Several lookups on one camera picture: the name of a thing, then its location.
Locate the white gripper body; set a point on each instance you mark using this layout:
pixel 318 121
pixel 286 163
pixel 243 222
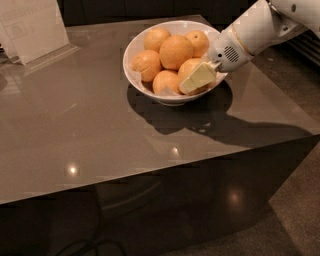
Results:
pixel 228 50

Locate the orange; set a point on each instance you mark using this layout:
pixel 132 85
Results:
pixel 147 63
pixel 199 41
pixel 186 68
pixel 166 83
pixel 174 51
pixel 155 37

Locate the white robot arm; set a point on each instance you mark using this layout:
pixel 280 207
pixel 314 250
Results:
pixel 264 24

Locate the white ceramic bowl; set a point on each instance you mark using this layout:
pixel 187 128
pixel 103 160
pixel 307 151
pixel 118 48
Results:
pixel 166 97

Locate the dark slatted radiator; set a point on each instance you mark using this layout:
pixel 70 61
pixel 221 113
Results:
pixel 307 44

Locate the white standing sign card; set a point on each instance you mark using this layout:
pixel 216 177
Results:
pixel 32 32

